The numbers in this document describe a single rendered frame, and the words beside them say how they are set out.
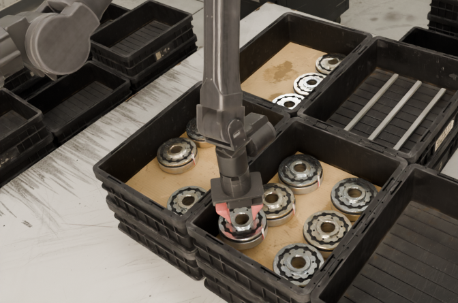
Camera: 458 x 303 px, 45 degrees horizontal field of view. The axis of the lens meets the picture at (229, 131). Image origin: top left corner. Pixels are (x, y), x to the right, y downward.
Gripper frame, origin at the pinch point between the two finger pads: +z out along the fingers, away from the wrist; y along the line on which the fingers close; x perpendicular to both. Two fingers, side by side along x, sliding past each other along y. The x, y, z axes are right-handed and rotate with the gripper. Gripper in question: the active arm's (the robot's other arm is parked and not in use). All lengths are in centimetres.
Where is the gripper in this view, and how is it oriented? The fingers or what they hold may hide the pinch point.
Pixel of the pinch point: (241, 216)
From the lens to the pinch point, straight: 116.8
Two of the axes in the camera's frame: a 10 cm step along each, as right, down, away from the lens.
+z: 1.2, 7.5, 6.5
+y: -9.9, 1.5, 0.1
